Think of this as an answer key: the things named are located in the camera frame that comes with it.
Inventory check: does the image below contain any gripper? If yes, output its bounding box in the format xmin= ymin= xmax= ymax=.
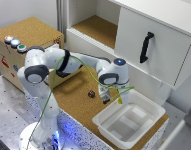
xmin=98 ymin=81 xmax=130 ymax=105

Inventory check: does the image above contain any yellow block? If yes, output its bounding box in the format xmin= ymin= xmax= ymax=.
xmin=117 ymin=95 xmax=124 ymax=105

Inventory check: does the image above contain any white plastic box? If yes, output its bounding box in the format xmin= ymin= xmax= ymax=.
xmin=91 ymin=89 xmax=167 ymax=150

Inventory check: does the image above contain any wooden drawer box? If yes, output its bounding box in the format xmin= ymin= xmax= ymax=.
xmin=0 ymin=16 xmax=66 ymax=93

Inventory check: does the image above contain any purple block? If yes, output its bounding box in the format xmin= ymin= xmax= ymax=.
xmin=88 ymin=90 xmax=96 ymax=99

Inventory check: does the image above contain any white sliding door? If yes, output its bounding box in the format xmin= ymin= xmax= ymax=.
xmin=113 ymin=6 xmax=191 ymax=90

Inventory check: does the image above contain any green button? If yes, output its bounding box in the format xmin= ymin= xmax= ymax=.
xmin=16 ymin=43 xmax=28 ymax=54

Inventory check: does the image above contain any blue button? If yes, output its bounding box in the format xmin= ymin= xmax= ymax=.
xmin=10 ymin=38 xmax=21 ymax=49

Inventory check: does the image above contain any white cabinet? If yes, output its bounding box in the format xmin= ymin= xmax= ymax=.
xmin=63 ymin=0 xmax=191 ymax=108

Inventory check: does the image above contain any red button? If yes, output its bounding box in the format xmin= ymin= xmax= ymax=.
xmin=4 ymin=35 xmax=14 ymax=45

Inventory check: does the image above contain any green cable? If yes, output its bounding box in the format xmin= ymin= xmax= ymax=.
xmin=28 ymin=54 xmax=136 ymax=143

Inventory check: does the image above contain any black door handle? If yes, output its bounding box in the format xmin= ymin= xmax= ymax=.
xmin=139 ymin=31 xmax=155 ymax=64

